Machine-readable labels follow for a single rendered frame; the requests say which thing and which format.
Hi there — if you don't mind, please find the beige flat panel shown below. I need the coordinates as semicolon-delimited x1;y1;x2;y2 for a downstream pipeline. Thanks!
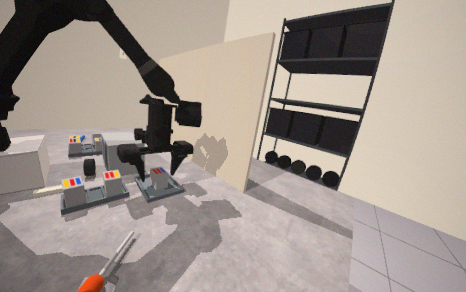
159;32;276;192

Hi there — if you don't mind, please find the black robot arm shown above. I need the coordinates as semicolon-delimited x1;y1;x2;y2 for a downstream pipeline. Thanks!
0;0;202;127

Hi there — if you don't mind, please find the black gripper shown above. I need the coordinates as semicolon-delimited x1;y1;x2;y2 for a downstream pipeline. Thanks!
117;123;193;182

